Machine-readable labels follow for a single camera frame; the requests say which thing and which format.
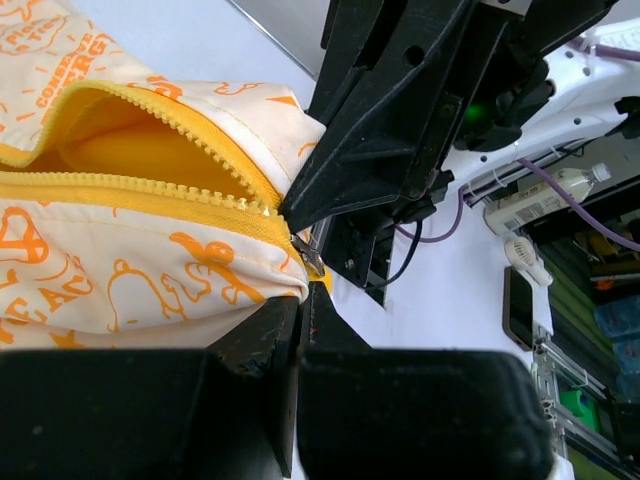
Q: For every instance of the cream orange-print jacket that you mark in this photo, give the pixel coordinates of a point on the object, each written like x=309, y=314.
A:
x=138, y=211

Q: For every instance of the black smartphone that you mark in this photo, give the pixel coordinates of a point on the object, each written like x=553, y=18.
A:
x=517, y=317

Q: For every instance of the blue plastic bins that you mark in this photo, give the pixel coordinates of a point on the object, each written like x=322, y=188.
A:
x=619, y=322

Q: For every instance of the green plastic object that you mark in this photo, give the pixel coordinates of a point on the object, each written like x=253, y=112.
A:
x=581, y=406

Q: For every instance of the small white handheld fan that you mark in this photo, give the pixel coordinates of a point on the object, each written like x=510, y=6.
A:
x=523, y=257

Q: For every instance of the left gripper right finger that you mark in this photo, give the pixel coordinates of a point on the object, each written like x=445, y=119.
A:
x=367, y=413

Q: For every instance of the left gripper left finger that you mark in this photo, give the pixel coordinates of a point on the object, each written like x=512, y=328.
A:
x=221, y=412

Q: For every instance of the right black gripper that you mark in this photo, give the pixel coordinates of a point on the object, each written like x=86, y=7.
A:
x=401, y=81

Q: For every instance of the white plastic bottle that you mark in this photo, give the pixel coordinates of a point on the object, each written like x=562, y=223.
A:
x=523, y=207

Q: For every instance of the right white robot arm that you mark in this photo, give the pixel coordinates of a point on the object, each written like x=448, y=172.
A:
x=594, y=81

